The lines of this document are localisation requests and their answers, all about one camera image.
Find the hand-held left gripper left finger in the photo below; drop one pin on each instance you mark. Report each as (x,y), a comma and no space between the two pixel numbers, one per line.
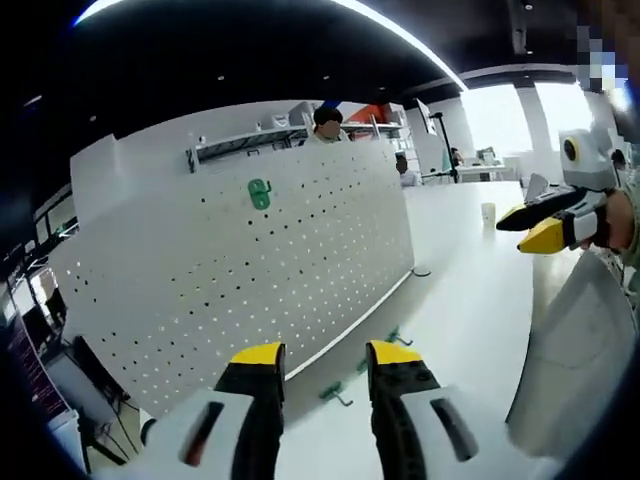
(260,400)

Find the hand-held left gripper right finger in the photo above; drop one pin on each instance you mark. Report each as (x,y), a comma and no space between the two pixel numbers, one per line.
(390,400)

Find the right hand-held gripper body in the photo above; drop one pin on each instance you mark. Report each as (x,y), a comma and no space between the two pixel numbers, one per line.
(592,170)

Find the white perforated mounting plate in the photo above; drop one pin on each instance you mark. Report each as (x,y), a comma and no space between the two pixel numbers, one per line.
(225,280)

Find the person's right hand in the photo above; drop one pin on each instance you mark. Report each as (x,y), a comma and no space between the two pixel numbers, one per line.
(622,220)

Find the white paper cup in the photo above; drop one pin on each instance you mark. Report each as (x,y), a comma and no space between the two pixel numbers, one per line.
(488,215)

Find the black tripod stand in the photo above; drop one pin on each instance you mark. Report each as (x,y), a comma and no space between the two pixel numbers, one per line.
(442,145)

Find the white mesh chair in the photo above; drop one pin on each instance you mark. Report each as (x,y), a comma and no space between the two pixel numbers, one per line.
(575,350)

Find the computer monitor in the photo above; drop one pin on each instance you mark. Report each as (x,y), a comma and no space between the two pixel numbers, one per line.
(35,380)

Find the metal storage shelf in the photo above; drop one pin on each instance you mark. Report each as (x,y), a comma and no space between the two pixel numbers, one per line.
(240,141)

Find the white partition panel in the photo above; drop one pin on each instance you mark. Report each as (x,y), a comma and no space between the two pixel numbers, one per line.
(150,145)

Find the ceiling light strip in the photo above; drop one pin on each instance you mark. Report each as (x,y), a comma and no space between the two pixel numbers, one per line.
(95,10)

